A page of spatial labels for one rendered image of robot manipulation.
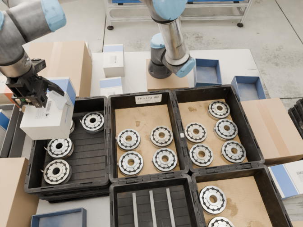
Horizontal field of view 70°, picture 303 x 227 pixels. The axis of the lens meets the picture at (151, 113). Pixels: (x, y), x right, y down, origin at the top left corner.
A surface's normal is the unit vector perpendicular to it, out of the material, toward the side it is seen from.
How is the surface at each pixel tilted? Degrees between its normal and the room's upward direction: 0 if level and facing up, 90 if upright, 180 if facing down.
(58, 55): 0
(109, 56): 0
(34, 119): 0
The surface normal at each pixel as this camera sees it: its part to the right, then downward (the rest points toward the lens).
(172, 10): 0.60, 0.61
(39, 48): 0.02, -0.53
